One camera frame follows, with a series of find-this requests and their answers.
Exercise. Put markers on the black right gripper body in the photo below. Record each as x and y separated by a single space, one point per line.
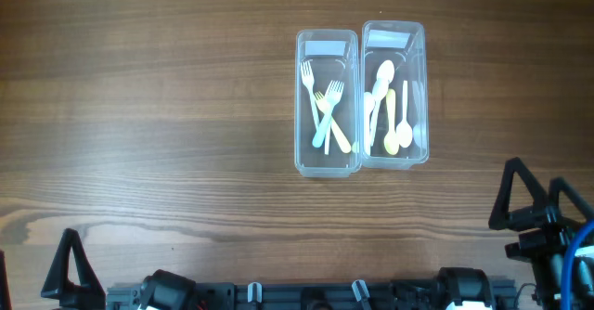
548 251

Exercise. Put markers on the white spoon bowl down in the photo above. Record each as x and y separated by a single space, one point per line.
404 131

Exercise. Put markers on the yellow plastic spoon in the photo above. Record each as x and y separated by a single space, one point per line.
390 140

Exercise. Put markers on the white spoon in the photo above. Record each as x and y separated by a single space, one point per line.
380 89
369 105
386 71

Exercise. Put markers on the clear plastic container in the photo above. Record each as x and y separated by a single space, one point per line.
334 56
394 79

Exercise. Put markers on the white long plastic fork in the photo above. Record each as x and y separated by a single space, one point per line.
327 139

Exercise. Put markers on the light blue plastic fork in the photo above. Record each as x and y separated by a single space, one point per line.
333 97

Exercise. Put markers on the cream yellow plastic fork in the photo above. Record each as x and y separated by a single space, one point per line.
340 137

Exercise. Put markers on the small white plastic fork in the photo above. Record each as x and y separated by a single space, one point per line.
308 81

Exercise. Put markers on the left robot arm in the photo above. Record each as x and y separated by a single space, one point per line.
72 282

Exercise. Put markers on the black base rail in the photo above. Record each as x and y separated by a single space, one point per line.
407 294

